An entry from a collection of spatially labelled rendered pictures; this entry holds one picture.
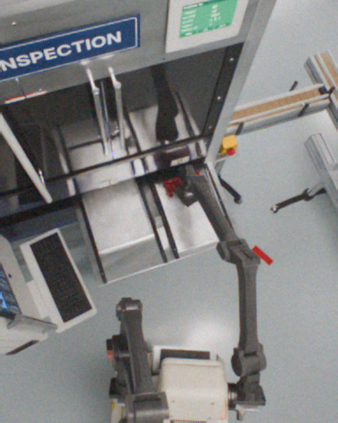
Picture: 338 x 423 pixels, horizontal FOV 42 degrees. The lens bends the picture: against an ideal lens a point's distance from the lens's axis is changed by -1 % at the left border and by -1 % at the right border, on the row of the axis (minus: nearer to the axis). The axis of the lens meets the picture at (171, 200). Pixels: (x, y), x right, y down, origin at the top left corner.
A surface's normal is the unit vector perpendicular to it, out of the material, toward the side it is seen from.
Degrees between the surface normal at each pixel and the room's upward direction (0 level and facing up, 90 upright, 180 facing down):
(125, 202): 0
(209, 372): 42
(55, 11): 90
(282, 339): 0
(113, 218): 0
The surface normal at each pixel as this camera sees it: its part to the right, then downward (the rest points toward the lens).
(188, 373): 0.08, -0.87
